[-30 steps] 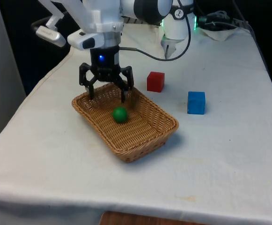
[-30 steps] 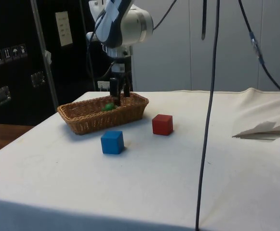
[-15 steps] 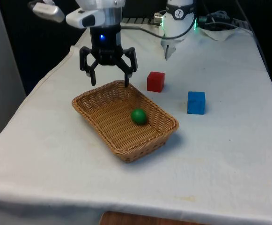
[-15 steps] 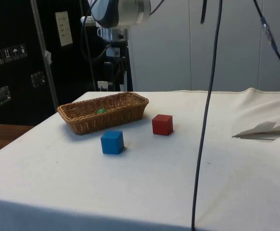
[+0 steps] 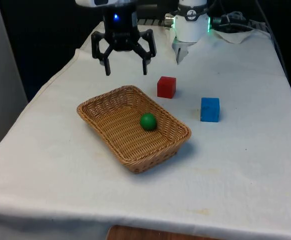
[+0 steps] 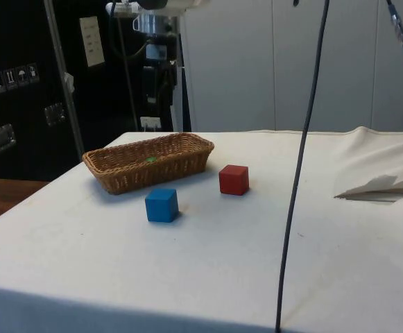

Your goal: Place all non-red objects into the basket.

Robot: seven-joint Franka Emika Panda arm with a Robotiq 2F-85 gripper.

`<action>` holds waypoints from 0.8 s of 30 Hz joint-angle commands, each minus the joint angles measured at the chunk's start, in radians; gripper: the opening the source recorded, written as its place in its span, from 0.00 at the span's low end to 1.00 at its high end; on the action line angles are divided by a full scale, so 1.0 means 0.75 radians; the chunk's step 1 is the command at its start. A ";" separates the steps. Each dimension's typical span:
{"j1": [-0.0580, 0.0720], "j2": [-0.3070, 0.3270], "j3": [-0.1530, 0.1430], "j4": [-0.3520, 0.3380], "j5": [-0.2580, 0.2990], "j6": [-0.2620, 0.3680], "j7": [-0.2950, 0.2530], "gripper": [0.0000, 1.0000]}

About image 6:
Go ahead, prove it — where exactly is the red cube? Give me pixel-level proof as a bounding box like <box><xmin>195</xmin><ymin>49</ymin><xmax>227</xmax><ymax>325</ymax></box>
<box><xmin>218</xmin><ymin>164</ymin><xmax>250</xmax><ymax>196</ymax></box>

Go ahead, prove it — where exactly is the blue cube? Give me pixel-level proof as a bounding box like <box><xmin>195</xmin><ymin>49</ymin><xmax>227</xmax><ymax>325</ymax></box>
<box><xmin>144</xmin><ymin>188</ymin><xmax>180</xmax><ymax>223</ymax></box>

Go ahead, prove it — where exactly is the thin grey cable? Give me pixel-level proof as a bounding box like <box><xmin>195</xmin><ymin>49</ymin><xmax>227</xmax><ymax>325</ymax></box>
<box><xmin>115</xmin><ymin>15</ymin><xmax>139</xmax><ymax>132</ymax></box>

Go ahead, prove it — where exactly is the brown wicker basket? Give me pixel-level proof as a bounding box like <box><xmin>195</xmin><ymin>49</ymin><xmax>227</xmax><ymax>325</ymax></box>
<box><xmin>82</xmin><ymin>132</ymin><xmax>216</xmax><ymax>196</ymax></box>

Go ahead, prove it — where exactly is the black cabinet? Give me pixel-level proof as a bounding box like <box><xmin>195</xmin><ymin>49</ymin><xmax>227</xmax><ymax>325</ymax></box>
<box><xmin>0</xmin><ymin>0</ymin><xmax>185</xmax><ymax>182</ymax></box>

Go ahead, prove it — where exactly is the pale locker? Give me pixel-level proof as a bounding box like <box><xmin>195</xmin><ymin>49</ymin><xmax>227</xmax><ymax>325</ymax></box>
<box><xmin>272</xmin><ymin>0</ymin><xmax>377</xmax><ymax>133</ymax></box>
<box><xmin>179</xmin><ymin>0</ymin><xmax>276</xmax><ymax>133</ymax></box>
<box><xmin>373</xmin><ymin>0</ymin><xmax>403</xmax><ymax>133</ymax></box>

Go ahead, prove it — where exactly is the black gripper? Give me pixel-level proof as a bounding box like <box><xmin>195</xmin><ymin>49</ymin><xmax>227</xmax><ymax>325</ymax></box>
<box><xmin>142</xmin><ymin>33</ymin><xmax>179</xmax><ymax>105</ymax></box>

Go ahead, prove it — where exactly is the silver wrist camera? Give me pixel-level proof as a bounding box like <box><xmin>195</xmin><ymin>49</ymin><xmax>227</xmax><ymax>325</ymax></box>
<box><xmin>132</xmin><ymin>12</ymin><xmax>180</xmax><ymax>36</ymax></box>

